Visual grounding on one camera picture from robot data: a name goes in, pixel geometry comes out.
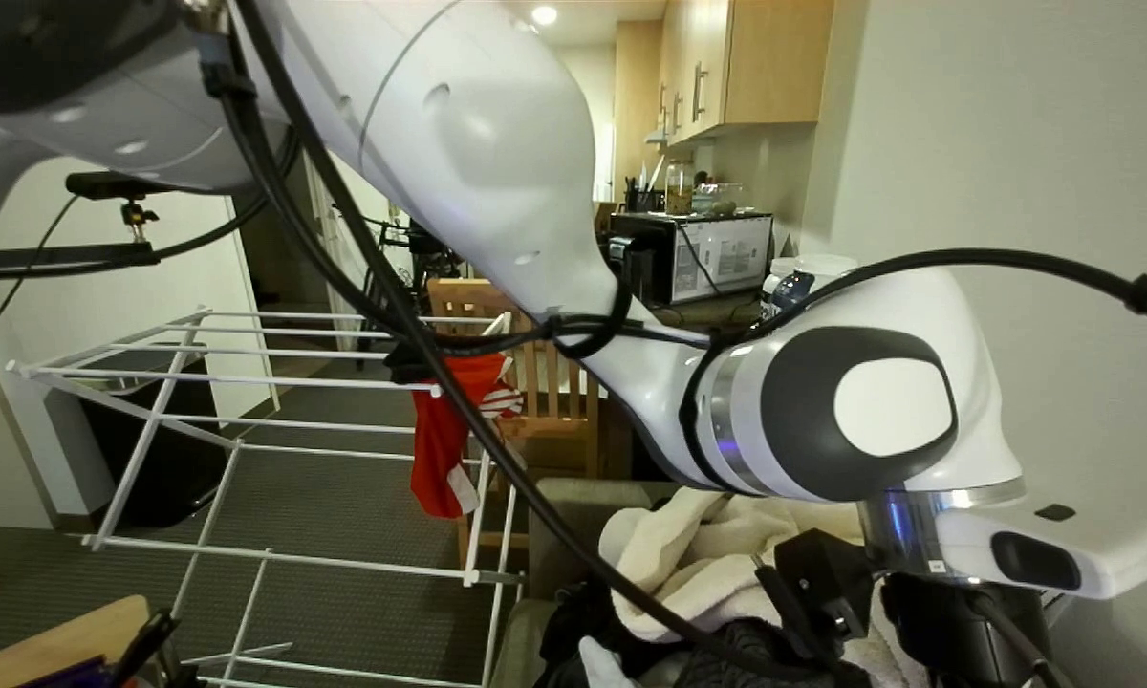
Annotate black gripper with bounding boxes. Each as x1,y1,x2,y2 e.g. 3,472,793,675
878,570,1062,688

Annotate red white-trimmed shorts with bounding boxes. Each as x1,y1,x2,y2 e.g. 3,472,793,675
407,348,525,523

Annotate dark grey fleece garment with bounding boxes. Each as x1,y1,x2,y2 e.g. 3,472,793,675
646,616,857,688

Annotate cream terry towel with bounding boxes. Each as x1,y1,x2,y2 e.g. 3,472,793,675
592,486,884,648

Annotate black cloth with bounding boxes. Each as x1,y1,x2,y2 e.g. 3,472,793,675
540,580,679,688

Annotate blue label protein tub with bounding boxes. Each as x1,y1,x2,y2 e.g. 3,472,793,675
760,267,816,310

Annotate black microwave oven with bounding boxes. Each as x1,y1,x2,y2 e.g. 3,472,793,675
598,211,776,310

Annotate wooden slatted chair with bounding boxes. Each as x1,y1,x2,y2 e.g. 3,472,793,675
424,275,633,481

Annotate black garment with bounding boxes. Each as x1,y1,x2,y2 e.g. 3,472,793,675
383,337,438,392

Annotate tall wooden cabinet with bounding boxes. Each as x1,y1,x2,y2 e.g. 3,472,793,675
609,15,670,206

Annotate black bicycle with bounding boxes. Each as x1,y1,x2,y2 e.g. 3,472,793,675
363,211,461,319

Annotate black bin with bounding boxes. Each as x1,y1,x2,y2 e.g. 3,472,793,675
80,379,238,532

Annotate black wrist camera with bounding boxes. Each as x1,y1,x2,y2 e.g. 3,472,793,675
757,529,887,657

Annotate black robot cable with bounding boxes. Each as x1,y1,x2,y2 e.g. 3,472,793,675
690,245,1147,387
203,0,712,641

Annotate wooden wall cabinet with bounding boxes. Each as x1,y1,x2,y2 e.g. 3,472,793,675
653,0,837,145

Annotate white wire drying rack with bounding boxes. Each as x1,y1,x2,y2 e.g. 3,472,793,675
3,303,527,688

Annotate black bar camera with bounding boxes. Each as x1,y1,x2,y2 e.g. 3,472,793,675
62,167,186,202

